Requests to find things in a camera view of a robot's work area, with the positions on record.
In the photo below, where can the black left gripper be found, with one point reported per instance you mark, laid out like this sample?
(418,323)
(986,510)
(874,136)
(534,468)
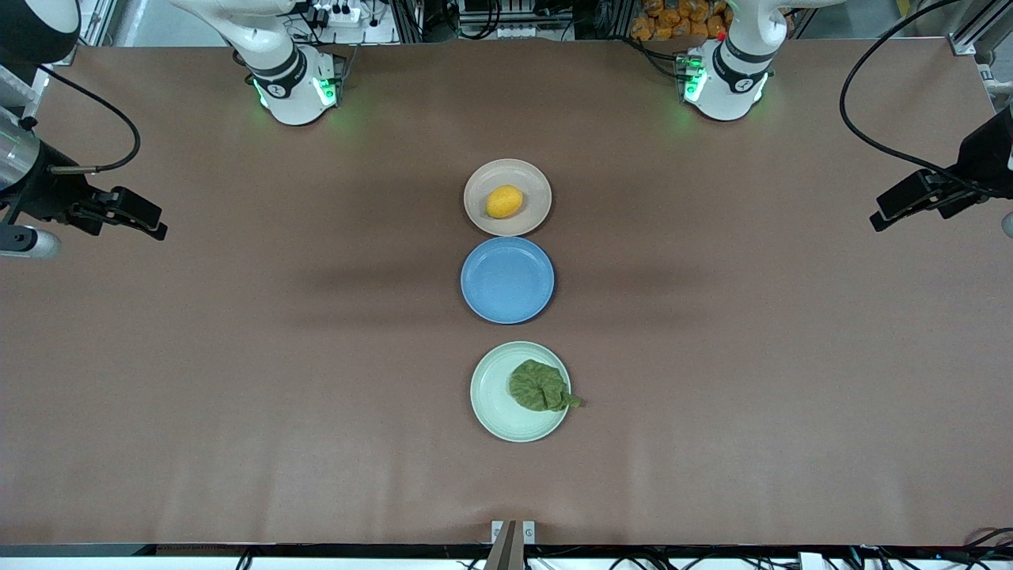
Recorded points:
(986,163)

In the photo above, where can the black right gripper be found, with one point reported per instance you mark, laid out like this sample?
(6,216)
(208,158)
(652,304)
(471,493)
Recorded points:
(49,195)

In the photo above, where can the yellow lemon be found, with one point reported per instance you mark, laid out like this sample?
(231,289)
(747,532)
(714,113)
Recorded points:
(505,201)

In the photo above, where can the green lettuce leaf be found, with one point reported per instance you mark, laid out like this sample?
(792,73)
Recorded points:
(540,385)

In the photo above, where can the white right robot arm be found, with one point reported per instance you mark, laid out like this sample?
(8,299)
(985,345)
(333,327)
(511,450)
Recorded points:
(281,71)

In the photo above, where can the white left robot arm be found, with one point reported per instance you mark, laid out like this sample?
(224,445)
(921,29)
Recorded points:
(732,79)

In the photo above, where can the white power strip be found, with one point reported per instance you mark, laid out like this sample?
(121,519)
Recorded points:
(340,12)

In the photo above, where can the orange snack bags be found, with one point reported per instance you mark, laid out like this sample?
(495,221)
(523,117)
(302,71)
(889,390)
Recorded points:
(665,20)

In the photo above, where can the pale beige plate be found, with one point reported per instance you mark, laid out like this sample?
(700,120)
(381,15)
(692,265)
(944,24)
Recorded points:
(478,207)

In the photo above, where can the small white box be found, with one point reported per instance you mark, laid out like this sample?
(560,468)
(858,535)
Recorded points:
(813,562)

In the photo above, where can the blue plate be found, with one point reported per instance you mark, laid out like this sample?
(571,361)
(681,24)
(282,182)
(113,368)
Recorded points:
(507,279)

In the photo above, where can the pale green plate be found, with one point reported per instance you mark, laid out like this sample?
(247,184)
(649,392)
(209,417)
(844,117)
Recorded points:
(492,396)

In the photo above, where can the white metal frame leg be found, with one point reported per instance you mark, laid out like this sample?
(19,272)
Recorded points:
(38,91)

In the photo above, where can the aluminium frame profile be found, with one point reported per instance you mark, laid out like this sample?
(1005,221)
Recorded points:
(973,36)

